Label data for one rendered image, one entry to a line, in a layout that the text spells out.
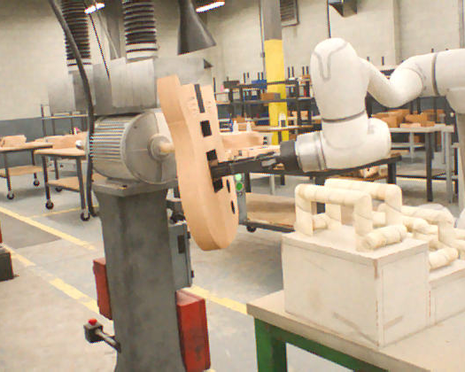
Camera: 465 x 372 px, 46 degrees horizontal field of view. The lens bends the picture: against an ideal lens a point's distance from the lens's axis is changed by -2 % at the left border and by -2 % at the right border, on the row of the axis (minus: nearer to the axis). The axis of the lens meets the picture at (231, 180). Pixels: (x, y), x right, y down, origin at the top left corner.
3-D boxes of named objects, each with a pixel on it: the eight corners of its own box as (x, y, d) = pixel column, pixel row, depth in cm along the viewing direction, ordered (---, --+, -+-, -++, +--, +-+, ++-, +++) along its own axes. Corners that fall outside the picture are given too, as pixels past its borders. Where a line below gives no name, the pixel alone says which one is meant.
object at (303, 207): (294, 236, 117) (291, 191, 116) (306, 233, 119) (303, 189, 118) (304, 238, 115) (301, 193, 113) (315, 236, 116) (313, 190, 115)
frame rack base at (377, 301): (282, 312, 122) (278, 235, 119) (333, 294, 130) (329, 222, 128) (379, 351, 99) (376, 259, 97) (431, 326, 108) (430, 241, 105)
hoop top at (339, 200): (291, 199, 116) (291, 184, 115) (303, 197, 118) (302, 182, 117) (362, 211, 99) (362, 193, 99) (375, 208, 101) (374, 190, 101)
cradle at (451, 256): (414, 271, 112) (414, 256, 111) (447, 259, 118) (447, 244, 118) (427, 275, 109) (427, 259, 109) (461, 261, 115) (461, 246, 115)
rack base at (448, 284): (332, 295, 130) (330, 257, 128) (380, 278, 139) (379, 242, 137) (431, 328, 107) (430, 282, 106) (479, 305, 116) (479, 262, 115)
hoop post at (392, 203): (382, 242, 108) (380, 193, 106) (393, 238, 109) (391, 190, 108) (395, 244, 105) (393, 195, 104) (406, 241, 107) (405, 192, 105)
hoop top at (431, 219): (374, 216, 130) (374, 203, 129) (383, 214, 132) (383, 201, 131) (446, 228, 113) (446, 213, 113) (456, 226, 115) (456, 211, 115)
